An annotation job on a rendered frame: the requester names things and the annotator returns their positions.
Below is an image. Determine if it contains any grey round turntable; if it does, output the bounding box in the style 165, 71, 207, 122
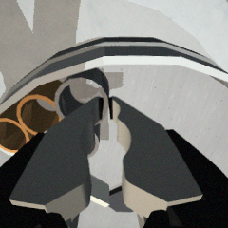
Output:
0, 37, 228, 228

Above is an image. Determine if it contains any bronze bushing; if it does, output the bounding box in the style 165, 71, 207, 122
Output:
0, 98, 34, 153
17, 80, 62, 135

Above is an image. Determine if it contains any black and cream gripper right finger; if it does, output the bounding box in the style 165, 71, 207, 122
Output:
109, 96, 228, 228

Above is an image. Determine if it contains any grey metal bushing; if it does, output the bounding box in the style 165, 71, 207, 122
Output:
88, 123, 100, 157
54, 67, 109, 125

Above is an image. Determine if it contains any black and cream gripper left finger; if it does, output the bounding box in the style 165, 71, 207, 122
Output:
0, 96, 104, 228

